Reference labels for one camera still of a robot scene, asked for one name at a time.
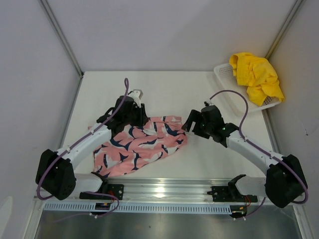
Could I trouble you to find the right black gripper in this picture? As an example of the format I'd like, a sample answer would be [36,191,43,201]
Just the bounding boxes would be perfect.
[181,110,213,139]

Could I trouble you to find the pink whale print shorts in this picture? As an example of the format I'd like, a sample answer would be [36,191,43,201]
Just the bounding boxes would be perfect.
[93,116,187,178]

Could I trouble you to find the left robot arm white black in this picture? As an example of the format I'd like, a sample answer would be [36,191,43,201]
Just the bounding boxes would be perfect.
[35,90,148,200]

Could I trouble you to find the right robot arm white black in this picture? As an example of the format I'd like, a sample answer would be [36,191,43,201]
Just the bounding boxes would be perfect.
[182,105,308,208]

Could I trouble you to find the yellow shorts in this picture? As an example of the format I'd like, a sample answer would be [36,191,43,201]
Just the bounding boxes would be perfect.
[229,52,285,107]

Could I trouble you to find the white perforated plastic basket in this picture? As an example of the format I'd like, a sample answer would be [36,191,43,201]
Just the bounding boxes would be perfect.
[214,63,280,116]

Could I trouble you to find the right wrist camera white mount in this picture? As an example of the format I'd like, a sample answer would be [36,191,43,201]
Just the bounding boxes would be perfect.
[204,99,214,107]

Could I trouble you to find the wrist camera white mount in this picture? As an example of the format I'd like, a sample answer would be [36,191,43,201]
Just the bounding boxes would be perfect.
[204,99,214,107]
[128,89,143,108]

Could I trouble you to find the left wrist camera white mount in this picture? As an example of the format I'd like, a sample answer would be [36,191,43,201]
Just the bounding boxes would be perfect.
[128,89,143,108]

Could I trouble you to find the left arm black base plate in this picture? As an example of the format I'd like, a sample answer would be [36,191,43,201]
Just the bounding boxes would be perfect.
[100,184,124,200]

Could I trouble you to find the aluminium mounting rail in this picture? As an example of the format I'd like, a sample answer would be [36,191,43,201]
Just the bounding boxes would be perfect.
[33,177,275,206]

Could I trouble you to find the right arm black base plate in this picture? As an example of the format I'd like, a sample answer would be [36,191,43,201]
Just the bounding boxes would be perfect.
[207,186,258,203]

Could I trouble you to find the white slotted cable duct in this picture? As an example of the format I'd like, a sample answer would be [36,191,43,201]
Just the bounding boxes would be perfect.
[44,202,232,215]

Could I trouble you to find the left aluminium corner post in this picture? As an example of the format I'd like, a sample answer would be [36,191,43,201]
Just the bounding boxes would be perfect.
[38,0,84,78]

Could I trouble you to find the aluminium corner post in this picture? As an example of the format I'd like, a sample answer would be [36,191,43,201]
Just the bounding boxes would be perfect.
[265,0,307,60]
[38,0,84,78]

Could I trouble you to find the right aluminium corner post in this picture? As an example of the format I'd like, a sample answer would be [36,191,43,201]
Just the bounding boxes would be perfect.
[265,0,307,60]

